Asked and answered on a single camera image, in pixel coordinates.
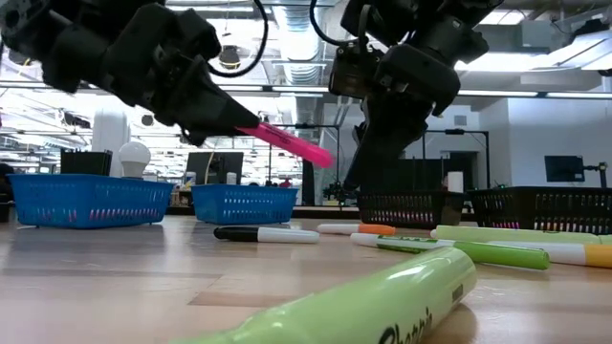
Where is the green cap Expo marker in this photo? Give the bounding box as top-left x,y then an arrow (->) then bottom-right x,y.
350,232 -> 551,271

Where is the yellow cap white marker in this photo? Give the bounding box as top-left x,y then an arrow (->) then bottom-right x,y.
487,240 -> 612,269

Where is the black computer monitor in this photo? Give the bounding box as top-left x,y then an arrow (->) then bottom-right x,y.
60,150 -> 114,179
186,151 -> 245,188

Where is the dark wall screen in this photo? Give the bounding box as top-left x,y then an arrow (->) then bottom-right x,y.
544,155 -> 585,183

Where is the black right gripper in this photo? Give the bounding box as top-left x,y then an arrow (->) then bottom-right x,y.
342,43 -> 463,190

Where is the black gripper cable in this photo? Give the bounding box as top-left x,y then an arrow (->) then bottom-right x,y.
308,0 -> 367,49
208,0 -> 269,78

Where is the black ceiling camera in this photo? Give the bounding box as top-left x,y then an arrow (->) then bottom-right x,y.
218,45 -> 242,71

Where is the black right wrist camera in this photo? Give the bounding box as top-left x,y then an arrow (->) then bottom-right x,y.
328,40 -> 383,100

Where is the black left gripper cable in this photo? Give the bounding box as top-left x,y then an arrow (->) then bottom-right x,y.
208,0 -> 269,78

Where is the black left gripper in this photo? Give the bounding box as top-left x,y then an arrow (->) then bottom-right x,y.
102,3 -> 262,147

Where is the orange cap white marker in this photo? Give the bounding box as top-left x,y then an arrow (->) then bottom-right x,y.
316,222 -> 398,237

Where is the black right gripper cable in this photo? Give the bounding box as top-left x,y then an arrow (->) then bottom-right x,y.
308,0 -> 367,49

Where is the white building column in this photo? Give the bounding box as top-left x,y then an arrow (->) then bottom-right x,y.
91,107 -> 131,179

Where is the long ceiling light bar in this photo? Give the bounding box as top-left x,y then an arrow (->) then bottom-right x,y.
0,81 -> 612,99

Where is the pink highlighter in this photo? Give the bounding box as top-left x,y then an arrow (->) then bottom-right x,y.
236,121 -> 336,169

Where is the black partition screen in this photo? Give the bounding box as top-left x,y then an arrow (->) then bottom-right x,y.
359,150 -> 475,193

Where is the blue plastic mesh basket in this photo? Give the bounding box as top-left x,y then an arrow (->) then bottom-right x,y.
190,183 -> 300,226
7,173 -> 174,229

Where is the light green Sharpie highlighter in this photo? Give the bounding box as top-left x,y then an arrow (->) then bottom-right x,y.
169,246 -> 478,344
428,225 -> 612,247

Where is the silver ventilation duct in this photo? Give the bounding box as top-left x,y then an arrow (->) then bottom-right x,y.
273,4 -> 327,157

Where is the black plastic mesh basket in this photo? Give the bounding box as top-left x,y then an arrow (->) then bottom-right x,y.
357,190 -> 463,229
468,186 -> 612,236

